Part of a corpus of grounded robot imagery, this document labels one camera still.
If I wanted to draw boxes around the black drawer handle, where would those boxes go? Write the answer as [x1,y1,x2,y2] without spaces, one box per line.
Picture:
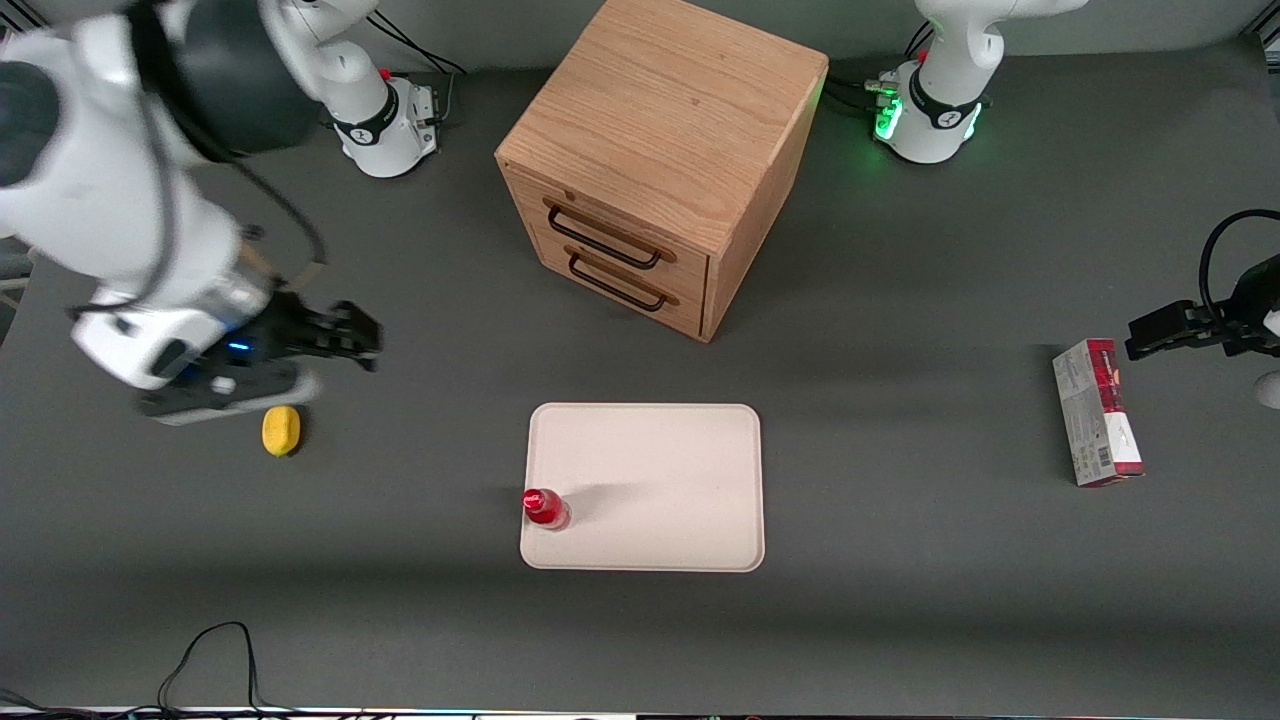
[545,200,677,271]
[565,247,681,313]

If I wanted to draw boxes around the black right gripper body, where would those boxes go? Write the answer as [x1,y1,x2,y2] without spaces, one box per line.
[184,293,323,388]

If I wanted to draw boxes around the red and white carton box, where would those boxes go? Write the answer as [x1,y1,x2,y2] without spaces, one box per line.
[1051,338,1146,489]

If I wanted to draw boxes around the beige plastic tray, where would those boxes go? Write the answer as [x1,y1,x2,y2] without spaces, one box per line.
[519,402,767,573]

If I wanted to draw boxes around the wooden drawer cabinet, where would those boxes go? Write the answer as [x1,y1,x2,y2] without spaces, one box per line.
[494,0,830,344]

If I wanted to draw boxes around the thin black table cable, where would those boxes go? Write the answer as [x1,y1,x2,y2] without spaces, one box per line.
[156,621,301,716]

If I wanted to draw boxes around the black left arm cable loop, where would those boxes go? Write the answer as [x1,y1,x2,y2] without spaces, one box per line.
[1199,208,1280,326]

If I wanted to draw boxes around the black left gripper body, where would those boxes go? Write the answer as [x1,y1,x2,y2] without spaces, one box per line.
[1198,254,1280,358]

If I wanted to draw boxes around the yellow lemon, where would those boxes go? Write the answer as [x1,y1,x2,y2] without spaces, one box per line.
[261,405,302,458]

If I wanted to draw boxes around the black left arm base cables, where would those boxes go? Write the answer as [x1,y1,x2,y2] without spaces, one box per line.
[824,20,937,123]

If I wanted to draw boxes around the red coke bottle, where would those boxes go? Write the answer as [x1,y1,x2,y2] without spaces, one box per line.
[521,487,574,532]

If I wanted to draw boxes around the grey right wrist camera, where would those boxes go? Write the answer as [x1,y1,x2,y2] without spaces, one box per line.
[138,364,323,428]

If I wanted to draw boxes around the black arm base cables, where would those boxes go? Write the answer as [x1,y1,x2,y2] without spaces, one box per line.
[366,10,473,129]
[824,20,937,123]

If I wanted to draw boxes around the black right arm base cables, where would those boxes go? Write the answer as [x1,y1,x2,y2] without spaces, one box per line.
[366,10,473,129]

